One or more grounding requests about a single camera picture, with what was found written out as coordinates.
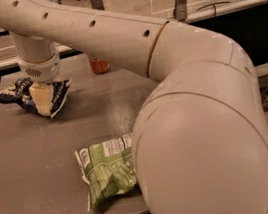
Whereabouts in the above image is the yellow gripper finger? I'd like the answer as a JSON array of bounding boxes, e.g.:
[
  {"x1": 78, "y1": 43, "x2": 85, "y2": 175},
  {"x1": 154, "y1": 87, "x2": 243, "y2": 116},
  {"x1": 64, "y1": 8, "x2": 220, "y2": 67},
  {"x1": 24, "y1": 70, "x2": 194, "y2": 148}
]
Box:
[{"x1": 29, "y1": 82, "x2": 54, "y2": 117}]

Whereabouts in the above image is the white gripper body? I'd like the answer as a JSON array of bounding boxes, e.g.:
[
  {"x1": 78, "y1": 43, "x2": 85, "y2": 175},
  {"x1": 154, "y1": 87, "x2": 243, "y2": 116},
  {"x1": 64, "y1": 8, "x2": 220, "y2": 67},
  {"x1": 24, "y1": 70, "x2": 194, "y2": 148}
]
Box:
[{"x1": 10, "y1": 32, "x2": 60, "y2": 83}]

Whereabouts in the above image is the blue chip bag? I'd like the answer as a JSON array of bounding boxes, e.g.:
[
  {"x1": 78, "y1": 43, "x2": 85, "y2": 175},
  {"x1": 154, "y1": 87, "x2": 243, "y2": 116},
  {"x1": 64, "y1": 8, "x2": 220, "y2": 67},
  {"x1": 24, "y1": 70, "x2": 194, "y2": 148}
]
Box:
[{"x1": 0, "y1": 77, "x2": 71, "y2": 118}]

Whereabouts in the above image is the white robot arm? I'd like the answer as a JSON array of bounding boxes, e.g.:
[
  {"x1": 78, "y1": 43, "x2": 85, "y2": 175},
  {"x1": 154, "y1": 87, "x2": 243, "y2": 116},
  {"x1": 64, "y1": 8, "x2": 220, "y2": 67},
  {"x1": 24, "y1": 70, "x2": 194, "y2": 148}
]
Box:
[{"x1": 0, "y1": 0, "x2": 268, "y2": 214}]

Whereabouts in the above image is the red coke can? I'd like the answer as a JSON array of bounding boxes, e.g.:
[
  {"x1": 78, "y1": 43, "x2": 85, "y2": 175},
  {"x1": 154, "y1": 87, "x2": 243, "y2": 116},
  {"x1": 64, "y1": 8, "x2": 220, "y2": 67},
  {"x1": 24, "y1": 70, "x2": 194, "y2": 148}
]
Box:
[{"x1": 88, "y1": 55, "x2": 110, "y2": 74}]

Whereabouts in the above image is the green chip bag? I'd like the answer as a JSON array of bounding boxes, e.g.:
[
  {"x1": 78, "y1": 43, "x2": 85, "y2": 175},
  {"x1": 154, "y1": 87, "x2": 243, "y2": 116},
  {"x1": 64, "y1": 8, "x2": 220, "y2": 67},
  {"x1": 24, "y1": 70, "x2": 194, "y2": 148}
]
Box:
[{"x1": 75, "y1": 133, "x2": 138, "y2": 210}]

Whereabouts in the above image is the metal glass bracket middle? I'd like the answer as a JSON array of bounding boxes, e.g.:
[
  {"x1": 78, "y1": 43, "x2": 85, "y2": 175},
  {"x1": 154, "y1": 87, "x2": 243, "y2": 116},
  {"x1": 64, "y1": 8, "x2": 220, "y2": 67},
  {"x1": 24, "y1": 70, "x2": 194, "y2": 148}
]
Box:
[{"x1": 90, "y1": 0, "x2": 104, "y2": 11}]

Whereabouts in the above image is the black hanging cable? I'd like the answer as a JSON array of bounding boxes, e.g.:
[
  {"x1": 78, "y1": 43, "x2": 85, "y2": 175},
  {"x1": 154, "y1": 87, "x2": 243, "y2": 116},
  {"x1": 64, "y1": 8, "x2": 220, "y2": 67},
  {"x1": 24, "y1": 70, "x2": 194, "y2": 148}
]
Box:
[{"x1": 196, "y1": 0, "x2": 233, "y2": 24}]

